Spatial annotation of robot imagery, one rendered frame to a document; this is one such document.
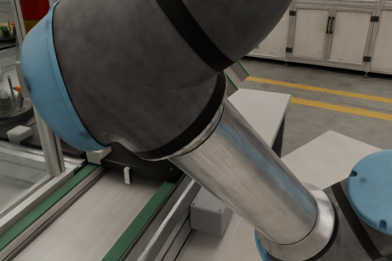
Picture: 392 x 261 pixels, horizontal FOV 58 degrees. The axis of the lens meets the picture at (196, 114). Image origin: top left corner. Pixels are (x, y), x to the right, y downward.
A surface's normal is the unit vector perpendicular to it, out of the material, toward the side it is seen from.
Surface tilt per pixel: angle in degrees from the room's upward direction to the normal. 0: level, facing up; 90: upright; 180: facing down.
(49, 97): 87
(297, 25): 90
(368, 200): 39
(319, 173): 0
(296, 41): 90
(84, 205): 0
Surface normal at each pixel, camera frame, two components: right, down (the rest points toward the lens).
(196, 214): -0.37, 0.39
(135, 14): -0.23, 0.20
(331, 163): -0.01, -0.91
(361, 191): -0.43, -0.51
